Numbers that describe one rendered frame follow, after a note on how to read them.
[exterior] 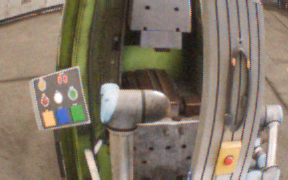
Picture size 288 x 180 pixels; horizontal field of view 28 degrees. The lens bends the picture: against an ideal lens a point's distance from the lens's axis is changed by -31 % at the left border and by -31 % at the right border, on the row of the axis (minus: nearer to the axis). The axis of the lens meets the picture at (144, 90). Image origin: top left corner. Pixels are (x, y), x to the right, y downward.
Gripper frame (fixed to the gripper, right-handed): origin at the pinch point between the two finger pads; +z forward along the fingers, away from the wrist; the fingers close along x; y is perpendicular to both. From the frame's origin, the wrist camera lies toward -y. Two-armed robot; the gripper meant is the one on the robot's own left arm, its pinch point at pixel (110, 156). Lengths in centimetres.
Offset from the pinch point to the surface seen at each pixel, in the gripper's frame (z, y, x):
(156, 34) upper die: -41, -50, 18
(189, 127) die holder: 5, -46, 37
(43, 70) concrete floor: 94, -333, -86
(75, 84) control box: -19.2, -35.9, -19.3
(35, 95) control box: -19, -20, -44
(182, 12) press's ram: -55, -52, 31
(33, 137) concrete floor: 94, -181, -78
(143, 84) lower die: -5, -72, 14
